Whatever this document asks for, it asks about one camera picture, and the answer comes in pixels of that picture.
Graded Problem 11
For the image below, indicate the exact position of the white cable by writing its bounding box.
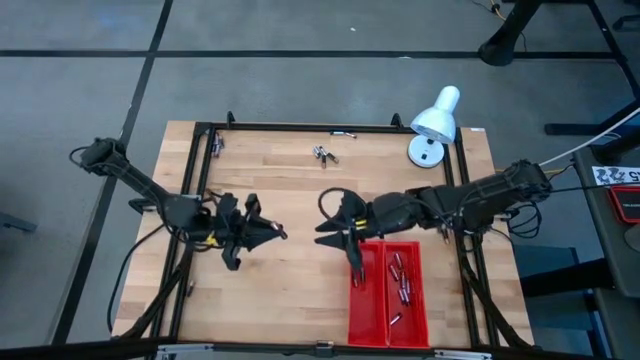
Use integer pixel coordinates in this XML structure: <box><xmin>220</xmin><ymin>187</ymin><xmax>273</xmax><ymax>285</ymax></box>
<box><xmin>538</xmin><ymin>106</ymin><xmax>640</xmax><ymax>167</ymax></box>

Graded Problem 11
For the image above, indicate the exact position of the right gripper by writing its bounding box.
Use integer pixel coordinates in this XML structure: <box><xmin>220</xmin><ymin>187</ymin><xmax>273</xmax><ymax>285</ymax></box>
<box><xmin>314</xmin><ymin>189</ymin><xmax>394</xmax><ymax>276</ymax></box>

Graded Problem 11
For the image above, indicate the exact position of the black aluminium table frame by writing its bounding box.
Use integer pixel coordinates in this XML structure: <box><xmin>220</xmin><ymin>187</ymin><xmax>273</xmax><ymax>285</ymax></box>
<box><xmin>119</xmin><ymin>110</ymin><xmax>534</xmax><ymax>351</ymax></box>

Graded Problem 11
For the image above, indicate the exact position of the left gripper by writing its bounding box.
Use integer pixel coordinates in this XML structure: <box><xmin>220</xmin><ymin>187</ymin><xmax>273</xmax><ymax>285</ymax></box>
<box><xmin>219</xmin><ymin>193</ymin><xmax>289</xmax><ymax>271</ymax></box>

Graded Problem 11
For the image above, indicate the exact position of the red plastic bin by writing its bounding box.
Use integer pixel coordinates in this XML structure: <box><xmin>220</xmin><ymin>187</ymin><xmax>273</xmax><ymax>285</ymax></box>
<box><xmin>347</xmin><ymin>240</ymin><xmax>390</xmax><ymax>349</ymax></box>
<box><xmin>385</xmin><ymin>240</ymin><xmax>431</xmax><ymax>350</ymax></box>

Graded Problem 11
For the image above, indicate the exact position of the black stand foot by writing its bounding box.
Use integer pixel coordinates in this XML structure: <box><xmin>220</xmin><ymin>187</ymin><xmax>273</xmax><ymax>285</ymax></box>
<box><xmin>477</xmin><ymin>0</ymin><xmax>546</xmax><ymax>68</ymax></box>

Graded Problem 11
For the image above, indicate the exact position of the yellow floor cable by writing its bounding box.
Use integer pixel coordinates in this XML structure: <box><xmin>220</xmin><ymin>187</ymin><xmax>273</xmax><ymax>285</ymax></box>
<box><xmin>469</xmin><ymin>0</ymin><xmax>504</xmax><ymax>22</ymax></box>

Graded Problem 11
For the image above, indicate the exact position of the white printed paper sheet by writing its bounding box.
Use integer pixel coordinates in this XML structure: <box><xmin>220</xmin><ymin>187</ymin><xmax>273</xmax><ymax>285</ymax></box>
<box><xmin>591</xmin><ymin>165</ymin><xmax>640</xmax><ymax>187</ymax></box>

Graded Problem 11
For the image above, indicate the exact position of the dark grey desk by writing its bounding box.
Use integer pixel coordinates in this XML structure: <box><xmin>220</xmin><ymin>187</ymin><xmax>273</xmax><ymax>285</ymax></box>
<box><xmin>572</xmin><ymin>132</ymin><xmax>640</xmax><ymax>360</ymax></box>

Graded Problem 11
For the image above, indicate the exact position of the silver metal bar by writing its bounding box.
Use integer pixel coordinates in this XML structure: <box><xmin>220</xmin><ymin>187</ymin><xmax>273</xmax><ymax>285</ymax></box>
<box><xmin>156</xmin><ymin>342</ymin><xmax>215</xmax><ymax>359</ymax></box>
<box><xmin>433</xmin><ymin>348</ymin><xmax>494</xmax><ymax>360</ymax></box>

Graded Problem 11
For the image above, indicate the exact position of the red black device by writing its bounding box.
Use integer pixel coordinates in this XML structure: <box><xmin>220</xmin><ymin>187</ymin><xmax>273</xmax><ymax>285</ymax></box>
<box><xmin>607</xmin><ymin>184</ymin><xmax>640</xmax><ymax>225</ymax></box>

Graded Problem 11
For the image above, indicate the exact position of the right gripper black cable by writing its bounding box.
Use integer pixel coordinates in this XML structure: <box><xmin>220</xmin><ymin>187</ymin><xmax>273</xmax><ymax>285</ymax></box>
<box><xmin>318</xmin><ymin>186</ymin><xmax>362</xmax><ymax>222</ymax></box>

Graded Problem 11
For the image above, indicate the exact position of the white desk lamp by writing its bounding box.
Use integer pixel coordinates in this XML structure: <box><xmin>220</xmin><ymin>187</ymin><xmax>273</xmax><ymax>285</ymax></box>
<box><xmin>406</xmin><ymin>85</ymin><xmax>462</xmax><ymax>170</ymax></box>

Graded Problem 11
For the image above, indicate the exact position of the black desk frame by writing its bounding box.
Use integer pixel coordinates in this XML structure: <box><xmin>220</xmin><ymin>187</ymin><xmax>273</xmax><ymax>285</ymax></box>
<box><xmin>543</xmin><ymin>0</ymin><xmax>640</xmax><ymax>137</ymax></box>

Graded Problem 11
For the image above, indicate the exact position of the black floor cable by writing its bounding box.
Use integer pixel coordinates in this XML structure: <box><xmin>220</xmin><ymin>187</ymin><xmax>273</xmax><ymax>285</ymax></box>
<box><xmin>106</xmin><ymin>222</ymin><xmax>169</xmax><ymax>335</ymax></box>

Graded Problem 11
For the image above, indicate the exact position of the grey chair foot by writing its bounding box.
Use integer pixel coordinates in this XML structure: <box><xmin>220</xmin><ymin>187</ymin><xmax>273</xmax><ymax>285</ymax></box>
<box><xmin>0</xmin><ymin>211</ymin><xmax>39</xmax><ymax>235</ymax></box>

